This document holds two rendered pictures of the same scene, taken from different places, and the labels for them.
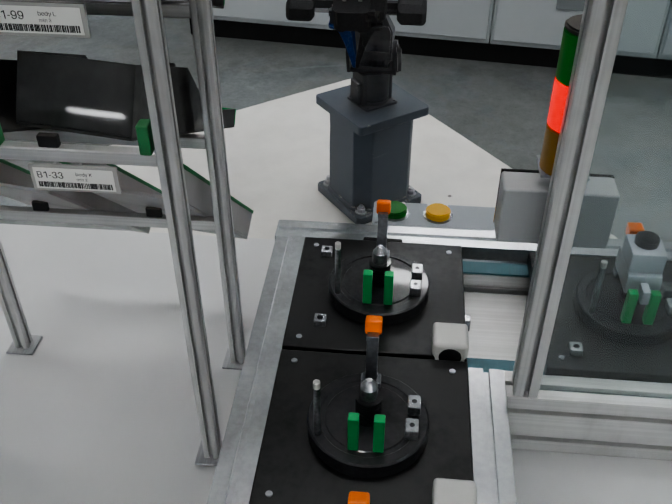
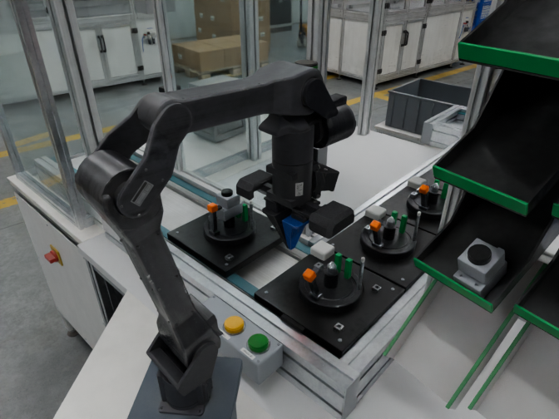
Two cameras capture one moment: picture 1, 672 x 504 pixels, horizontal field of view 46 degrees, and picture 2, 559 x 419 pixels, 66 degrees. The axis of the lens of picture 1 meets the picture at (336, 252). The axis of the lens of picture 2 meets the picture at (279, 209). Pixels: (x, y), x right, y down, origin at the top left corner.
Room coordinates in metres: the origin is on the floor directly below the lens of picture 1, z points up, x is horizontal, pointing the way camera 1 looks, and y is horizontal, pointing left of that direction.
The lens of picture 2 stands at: (1.49, 0.29, 1.63)
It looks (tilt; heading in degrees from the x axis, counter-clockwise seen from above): 32 degrees down; 217
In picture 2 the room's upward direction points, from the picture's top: straight up
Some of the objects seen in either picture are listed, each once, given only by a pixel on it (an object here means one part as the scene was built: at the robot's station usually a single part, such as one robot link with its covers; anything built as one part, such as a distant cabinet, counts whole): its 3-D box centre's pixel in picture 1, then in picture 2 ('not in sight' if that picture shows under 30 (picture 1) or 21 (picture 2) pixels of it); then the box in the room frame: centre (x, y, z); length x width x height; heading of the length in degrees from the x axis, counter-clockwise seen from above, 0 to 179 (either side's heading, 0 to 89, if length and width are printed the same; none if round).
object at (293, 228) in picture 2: (343, 42); (300, 234); (1.05, -0.01, 1.25); 0.06 x 0.04 x 0.07; 174
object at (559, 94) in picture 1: (576, 102); not in sight; (0.71, -0.24, 1.33); 0.05 x 0.05 x 0.05
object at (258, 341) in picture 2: (394, 212); (258, 344); (1.06, -0.10, 0.96); 0.04 x 0.04 x 0.02
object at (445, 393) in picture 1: (368, 404); (389, 229); (0.60, -0.04, 1.01); 0.24 x 0.24 x 0.13; 85
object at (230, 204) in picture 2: not in sight; (230, 201); (0.80, -0.40, 1.06); 0.08 x 0.04 x 0.07; 175
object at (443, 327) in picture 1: (379, 268); (331, 275); (0.85, -0.06, 1.01); 0.24 x 0.24 x 0.13; 85
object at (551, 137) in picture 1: (567, 146); not in sight; (0.71, -0.24, 1.28); 0.05 x 0.05 x 0.05
